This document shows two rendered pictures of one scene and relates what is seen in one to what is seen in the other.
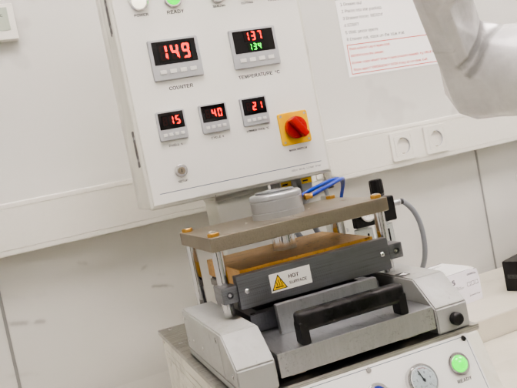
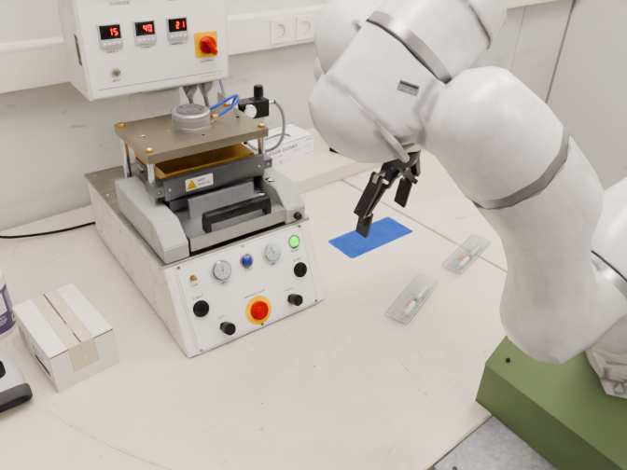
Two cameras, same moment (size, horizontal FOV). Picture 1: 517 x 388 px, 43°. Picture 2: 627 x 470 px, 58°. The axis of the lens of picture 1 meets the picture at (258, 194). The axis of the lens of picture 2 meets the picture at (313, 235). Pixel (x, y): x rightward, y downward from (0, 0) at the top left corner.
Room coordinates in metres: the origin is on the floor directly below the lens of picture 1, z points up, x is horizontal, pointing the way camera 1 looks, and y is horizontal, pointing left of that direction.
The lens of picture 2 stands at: (-0.17, 0.08, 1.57)
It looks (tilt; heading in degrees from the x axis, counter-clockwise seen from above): 33 degrees down; 342
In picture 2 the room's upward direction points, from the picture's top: 3 degrees clockwise
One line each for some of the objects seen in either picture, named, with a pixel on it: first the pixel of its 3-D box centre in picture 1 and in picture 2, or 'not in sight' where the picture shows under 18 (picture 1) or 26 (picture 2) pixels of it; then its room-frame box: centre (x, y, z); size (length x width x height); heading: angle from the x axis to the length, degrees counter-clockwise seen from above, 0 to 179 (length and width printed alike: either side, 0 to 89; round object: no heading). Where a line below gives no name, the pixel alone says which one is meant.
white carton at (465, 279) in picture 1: (423, 292); (274, 147); (1.44, -0.32, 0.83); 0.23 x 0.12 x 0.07; 116
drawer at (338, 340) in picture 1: (309, 309); (206, 193); (0.94, -0.04, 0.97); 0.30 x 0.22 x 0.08; 19
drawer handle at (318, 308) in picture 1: (351, 312); (237, 213); (0.81, -0.08, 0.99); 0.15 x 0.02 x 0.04; 109
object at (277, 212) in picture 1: (286, 228); (194, 131); (1.02, -0.03, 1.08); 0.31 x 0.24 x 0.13; 109
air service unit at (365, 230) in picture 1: (371, 222); (251, 116); (1.18, -0.19, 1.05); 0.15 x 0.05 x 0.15; 109
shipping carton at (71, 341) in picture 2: not in sight; (65, 334); (0.75, 0.27, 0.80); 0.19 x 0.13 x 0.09; 23
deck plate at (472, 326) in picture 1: (293, 329); (190, 195); (1.01, -0.01, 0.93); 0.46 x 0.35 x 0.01; 19
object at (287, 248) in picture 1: (289, 242); (197, 145); (0.98, -0.03, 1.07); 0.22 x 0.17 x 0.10; 109
